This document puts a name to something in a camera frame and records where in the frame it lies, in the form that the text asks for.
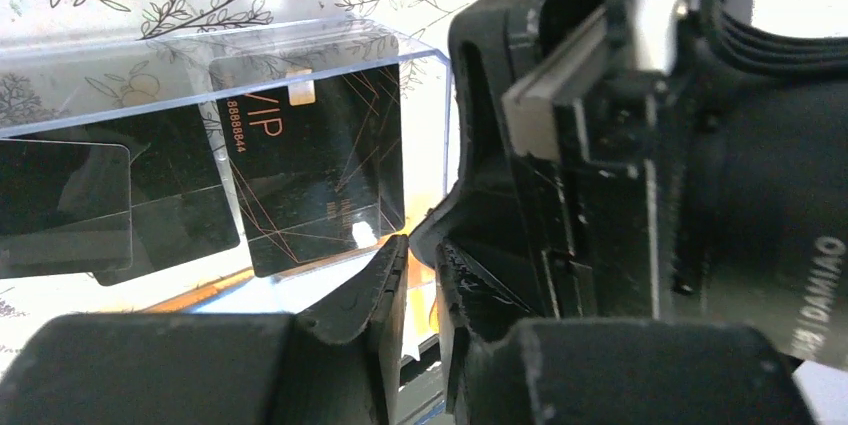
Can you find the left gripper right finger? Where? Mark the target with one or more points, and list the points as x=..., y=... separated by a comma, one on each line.
x=503, y=366

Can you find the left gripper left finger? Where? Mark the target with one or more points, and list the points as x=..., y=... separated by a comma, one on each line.
x=336, y=362

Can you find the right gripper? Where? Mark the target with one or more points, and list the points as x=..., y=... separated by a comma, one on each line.
x=656, y=158

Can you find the clear plastic card box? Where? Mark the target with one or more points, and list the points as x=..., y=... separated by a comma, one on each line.
x=63, y=86

